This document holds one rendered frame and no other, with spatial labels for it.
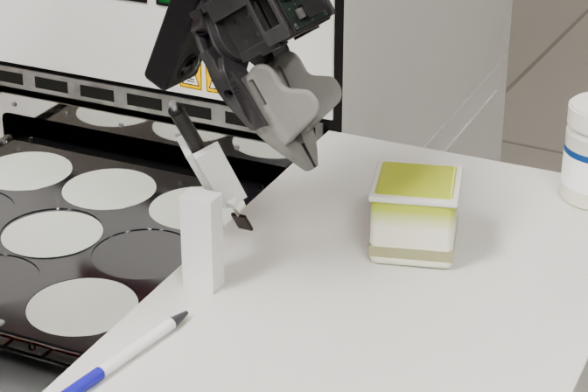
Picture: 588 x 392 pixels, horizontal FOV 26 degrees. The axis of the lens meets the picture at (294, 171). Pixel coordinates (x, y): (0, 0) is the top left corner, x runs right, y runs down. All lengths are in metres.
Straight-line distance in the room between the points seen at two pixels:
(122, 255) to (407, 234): 0.31
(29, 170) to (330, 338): 0.55
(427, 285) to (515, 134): 2.74
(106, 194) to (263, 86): 0.43
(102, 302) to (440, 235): 0.32
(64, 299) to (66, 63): 0.39
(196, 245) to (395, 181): 0.18
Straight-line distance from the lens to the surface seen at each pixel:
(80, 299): 1.19
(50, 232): 1.30
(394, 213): 1.07
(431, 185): 1.08
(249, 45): 0.97
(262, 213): 1.18
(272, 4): 0.93
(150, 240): 1.28
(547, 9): 4.93
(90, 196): 1.37
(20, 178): 1.43
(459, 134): 1.82
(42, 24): 1.50
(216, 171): 1.02
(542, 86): 4.17
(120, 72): 1.46
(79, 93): 1.50
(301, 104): 0.96
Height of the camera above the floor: 1.50
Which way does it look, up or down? 25 degrees down
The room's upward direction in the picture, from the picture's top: straight up
